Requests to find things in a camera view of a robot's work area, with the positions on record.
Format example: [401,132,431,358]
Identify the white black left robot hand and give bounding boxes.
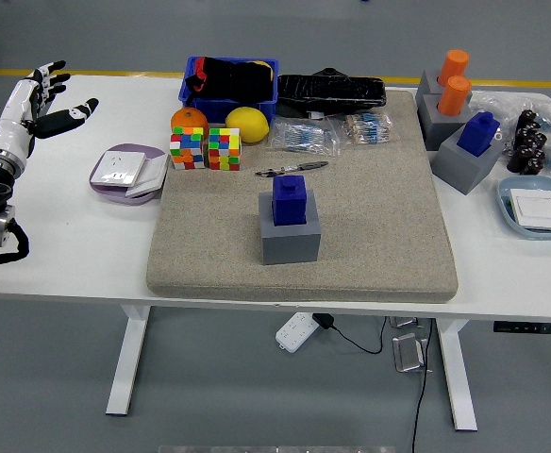
[0,59,100,164]

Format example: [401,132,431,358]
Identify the blue square seal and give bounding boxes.
[456,110,501,159]
[271,175,309,227]

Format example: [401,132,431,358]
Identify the grey square seal holder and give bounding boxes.
[258,191,323,265]
[430,126,507,196]

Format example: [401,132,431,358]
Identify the grey round seal holder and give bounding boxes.
[415,92,475,152]
[415,68,474,106]

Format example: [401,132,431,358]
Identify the purple tray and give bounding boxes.
[88,143,169,207]

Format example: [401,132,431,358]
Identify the orange fruit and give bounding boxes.
[170,107,210,138]

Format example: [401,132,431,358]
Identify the colourful puzzle cube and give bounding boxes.
[169,126,207,171]
[207,126,242,172]

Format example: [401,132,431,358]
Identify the blue plastic bin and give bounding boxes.
[177,55,280,125]

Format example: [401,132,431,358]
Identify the black cloth with red trim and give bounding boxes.
[184,56,276,103]

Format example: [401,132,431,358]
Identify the yellow lemon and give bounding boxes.
[225,106,271,144]

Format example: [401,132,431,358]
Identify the yellow item in bin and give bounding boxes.
[251,59,276,81]

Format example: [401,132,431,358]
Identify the white table leg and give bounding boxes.
[435,319,478,431]
[105,305,152,416]

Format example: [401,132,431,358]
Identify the black pen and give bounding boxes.
[255,160,329,178]

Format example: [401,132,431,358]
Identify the black plastic wrapped package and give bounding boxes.
[276,67,388,119]

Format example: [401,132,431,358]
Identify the clear bag brown resistors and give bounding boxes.
[334,111,402,146]

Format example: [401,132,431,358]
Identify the white power strip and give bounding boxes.
[275,311,318,354]

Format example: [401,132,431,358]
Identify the grey-brown mat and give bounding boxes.
[145,89,459,305]

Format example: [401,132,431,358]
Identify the clear bag of metal parts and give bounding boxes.
[468,89,551,143]

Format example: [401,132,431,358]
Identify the light blue tray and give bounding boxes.
[496,176,551,242]

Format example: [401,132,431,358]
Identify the black table control panel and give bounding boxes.
[493,321,551,335]

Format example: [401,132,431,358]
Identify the white wall switch panel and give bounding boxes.
[125,154,171,199]
[509,188,551,231]

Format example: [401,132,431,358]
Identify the black plug with cord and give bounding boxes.
[311,312,388,355]

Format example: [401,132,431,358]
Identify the clear metal floor bracket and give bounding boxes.
[392,332,430,374]
[388,315,426,329]

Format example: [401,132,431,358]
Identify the black floor cable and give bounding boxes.
[410,318,435,453]

